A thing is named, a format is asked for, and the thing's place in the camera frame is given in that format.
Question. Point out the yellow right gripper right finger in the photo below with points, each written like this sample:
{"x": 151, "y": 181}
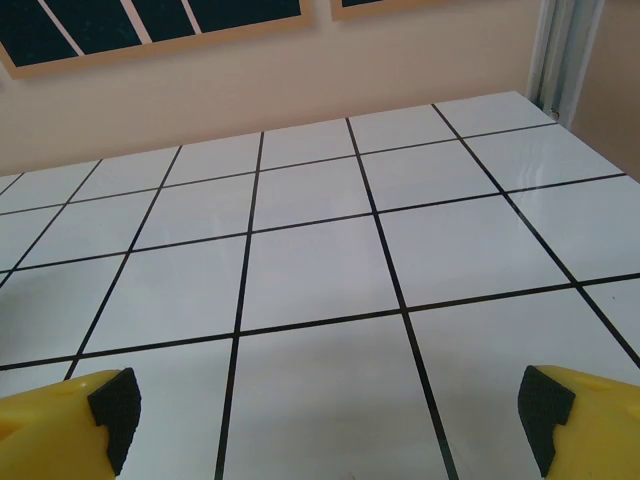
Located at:
{"x": 600, "y": 435}

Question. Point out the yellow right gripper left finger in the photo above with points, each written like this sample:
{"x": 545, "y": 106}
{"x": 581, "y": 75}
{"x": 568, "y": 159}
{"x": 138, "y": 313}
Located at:
{"x": 45, "y": 435}

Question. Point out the aluminium corner post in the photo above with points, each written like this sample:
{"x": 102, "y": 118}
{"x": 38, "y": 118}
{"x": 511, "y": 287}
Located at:
{"x": 560, "y": 50}

